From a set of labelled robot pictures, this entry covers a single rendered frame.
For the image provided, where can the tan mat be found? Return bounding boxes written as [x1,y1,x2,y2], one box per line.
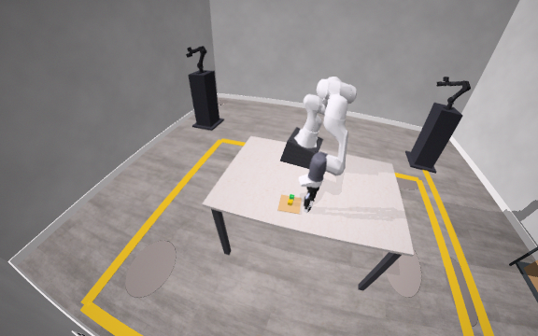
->
[277,195,302,214]

